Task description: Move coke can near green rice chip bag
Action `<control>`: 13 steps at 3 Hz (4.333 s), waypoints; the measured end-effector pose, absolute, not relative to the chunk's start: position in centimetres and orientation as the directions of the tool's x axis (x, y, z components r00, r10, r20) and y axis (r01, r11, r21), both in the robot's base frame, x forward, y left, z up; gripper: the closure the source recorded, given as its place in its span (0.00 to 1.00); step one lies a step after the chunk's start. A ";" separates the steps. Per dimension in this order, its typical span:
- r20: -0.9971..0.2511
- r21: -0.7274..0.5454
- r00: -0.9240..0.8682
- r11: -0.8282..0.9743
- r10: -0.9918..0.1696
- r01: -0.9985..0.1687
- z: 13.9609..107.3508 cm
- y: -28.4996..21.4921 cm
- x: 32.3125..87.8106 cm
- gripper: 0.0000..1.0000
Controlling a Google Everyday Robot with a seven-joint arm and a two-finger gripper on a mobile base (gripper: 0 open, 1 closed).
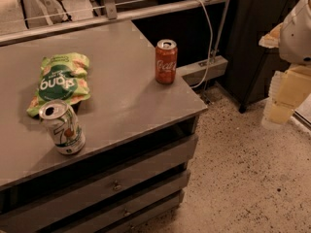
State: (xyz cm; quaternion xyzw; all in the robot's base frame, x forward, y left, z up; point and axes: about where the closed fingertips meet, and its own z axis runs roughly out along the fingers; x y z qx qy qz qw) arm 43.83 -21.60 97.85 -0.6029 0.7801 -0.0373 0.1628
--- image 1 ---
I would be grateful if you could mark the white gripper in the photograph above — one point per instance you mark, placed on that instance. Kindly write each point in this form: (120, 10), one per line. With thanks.
(296, 38)

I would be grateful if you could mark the red coke can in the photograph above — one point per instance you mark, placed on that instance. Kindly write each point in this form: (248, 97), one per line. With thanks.
(166, 53)

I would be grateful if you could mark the green rice chip bag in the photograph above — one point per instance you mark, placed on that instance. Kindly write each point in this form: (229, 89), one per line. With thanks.
(63, 76)

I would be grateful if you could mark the white 7up can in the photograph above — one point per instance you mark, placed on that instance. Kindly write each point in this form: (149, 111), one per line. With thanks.
(61, 122)

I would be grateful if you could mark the grey metal base block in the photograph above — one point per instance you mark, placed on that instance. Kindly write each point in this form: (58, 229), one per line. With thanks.
(203, 70)

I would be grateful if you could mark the grey drawer cabinet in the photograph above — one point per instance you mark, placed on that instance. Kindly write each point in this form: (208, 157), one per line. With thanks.
(138, 132)

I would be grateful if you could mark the metal railing frame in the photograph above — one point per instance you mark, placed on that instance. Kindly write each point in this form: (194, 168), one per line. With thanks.
(23, 20)

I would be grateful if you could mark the top drawer handle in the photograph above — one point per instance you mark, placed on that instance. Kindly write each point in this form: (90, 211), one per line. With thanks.
(117, 186)

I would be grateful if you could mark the drawer handle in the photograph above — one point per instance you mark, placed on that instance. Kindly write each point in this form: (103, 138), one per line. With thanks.
(117, 186)
(126, 212)

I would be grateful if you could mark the middle drawer handle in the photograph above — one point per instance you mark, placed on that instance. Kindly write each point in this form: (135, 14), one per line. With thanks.
(126, 212)

